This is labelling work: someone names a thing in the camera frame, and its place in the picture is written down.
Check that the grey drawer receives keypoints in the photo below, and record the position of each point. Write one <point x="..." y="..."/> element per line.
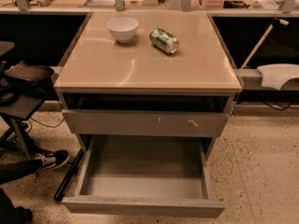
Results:
<point x="143" y="175"/>
<point x="149" y="123"/>

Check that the grey drawer cabinet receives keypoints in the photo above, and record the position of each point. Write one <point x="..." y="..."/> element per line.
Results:
<point x="102" y="74"/>

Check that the grey top drawer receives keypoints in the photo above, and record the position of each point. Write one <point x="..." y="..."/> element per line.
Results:
<point x="149" y="123"/>

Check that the green soda can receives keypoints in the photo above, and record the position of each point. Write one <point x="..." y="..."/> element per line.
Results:
<point x="164" y="41"/>

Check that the white bowl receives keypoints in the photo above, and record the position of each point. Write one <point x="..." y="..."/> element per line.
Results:
<point x="123" y="29"/>

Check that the dark brown bag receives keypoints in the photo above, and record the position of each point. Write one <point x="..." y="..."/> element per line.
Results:
<point x="35" y="81"/>

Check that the black white sneaker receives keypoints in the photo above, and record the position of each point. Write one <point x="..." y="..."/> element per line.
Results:
<point x="51" y="160"/>

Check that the black chair base leg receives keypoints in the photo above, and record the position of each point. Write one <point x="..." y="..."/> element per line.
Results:
<point x="73" y="167"/>

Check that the white curved cover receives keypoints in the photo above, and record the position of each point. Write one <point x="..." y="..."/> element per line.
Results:
<point x="276" y="75"/>

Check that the dark side table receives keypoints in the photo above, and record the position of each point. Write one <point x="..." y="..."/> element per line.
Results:
<point x="15" y="109"/>

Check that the black trouser leg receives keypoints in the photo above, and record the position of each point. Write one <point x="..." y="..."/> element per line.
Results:
<point x="14" y="171"/>

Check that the white stick tool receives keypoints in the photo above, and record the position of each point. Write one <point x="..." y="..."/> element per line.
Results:
<point x="267" y="32"/>

